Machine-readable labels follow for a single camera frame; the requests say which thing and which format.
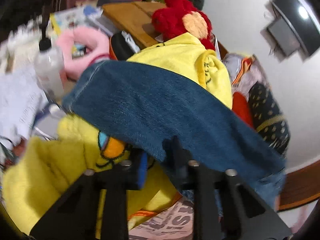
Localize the blue denim jacket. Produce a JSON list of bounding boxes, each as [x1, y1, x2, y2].
[[62, 61, 285, 206]]

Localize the printed newspaper bedspread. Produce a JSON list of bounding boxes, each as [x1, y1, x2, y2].
[[129, 197, 194, 240]]

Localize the yellow cartoon blanket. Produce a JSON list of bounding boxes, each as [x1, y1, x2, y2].
[[3, 34, 232, 233]]

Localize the navy patterned garment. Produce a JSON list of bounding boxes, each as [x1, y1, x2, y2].
[[248, 82, 291, 156]]

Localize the red garment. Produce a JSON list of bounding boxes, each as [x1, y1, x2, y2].
[[232, 92, 254, 128]]

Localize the white paper sheets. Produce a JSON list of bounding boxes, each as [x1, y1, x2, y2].
[[0, 66, 48, 150]]

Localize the clear plastic bottle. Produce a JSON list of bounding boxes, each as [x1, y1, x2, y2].
[[34, 37, 67, 99]]

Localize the red plush toy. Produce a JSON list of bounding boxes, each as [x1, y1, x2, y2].
[[151, 0, 215, 50]]

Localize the wooden board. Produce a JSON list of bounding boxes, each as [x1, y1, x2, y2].
[[102, 2, 165, 49]]

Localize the pink plush ring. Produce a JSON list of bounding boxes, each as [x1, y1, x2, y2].
[[56, 26, 111, 81]]

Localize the wall mounted television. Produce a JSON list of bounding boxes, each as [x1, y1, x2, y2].
[[267, 0, 319, 57]]

